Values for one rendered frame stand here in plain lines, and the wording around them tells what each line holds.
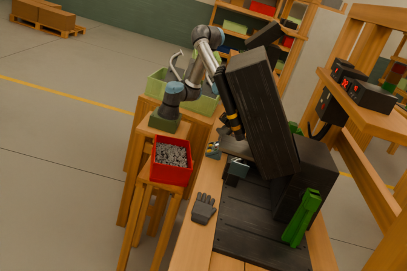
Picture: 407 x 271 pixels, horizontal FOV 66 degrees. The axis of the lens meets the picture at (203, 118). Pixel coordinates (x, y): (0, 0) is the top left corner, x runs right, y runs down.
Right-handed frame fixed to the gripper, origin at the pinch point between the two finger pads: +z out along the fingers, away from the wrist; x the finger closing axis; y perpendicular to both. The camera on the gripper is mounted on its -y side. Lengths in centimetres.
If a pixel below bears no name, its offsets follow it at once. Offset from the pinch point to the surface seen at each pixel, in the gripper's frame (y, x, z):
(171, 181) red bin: 14.0, 8.9, 32.7
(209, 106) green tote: -26, -83, -10
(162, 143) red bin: 18.9, -19.2, 23.7
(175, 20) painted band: -118, -694, -129
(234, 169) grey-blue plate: -2.9, 23.0, 6.7
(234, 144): 6.5, 22.4, -3.5
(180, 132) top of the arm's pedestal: 2.3, -40.1, 15.4
